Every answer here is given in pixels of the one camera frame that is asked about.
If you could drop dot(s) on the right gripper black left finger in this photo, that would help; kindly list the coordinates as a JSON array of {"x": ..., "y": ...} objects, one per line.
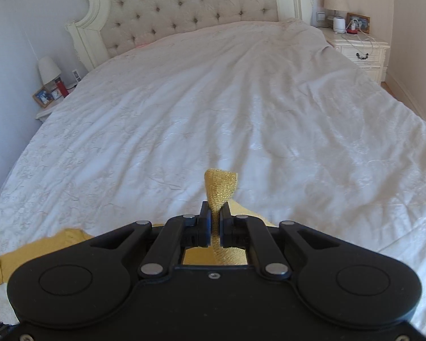
[{"x": 173, "y": 239}]

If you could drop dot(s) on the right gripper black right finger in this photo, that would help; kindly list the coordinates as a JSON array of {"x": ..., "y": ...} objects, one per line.
[{"x": 250, "y": 233}]

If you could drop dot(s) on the yellow knit garment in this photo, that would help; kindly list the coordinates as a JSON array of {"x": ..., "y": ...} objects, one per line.
[{"x": 220, "y": 187}]

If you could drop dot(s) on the white embroidered bedspread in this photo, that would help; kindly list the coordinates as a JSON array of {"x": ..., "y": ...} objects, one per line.
[{"x": 310, "y": 135}]

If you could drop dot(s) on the left white nightstand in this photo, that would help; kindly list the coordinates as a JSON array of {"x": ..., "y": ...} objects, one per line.
[{"x": 43, "y": 114}]

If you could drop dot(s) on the red bottle on nightstand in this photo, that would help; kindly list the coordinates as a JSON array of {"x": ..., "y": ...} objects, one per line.
[{"x": 61, "y": 87}]

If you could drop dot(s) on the small alarm clock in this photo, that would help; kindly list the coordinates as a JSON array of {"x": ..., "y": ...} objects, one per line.
[{"x": 56, "y": 94}]

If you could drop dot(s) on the left white bedside lamp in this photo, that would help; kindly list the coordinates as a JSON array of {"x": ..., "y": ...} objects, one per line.
[{"x": 49, "y": 72}]

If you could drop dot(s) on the right cream nightstand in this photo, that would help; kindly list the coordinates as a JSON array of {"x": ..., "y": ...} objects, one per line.
[{"x": 362, "y": 49}]

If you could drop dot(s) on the white round speaker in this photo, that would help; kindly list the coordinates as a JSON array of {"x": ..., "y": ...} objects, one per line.
[{"x": 339, "y": 25}]

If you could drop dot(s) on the cream tufted headboard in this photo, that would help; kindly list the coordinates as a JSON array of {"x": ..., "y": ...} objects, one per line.
[{"x": 113, "y": 27}]

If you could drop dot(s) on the wall socket left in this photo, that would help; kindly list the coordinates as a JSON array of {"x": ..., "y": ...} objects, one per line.
[{"x": 76, "y": 75}]

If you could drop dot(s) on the wall socket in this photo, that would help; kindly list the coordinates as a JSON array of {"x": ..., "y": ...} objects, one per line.
[
  {"x": 76, "y": 75},
  {"x": 320, "y": 17}
]

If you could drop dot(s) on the left wooden photo frame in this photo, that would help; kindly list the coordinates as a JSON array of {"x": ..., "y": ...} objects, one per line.
[{"x": 43, "y": 97}]

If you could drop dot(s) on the wooden photo frame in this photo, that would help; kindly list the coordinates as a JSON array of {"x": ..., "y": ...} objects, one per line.
[
  {"x": 43, "y": 97},
  {"x": 356, "y": 23}
]

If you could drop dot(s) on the wall socket right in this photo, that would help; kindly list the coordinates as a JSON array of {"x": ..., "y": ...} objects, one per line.
[{"x": 320, "y": 17}]

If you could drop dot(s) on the right wooden photo frame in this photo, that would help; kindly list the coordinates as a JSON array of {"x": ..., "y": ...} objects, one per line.
[{"x": 356, "y": 23}]

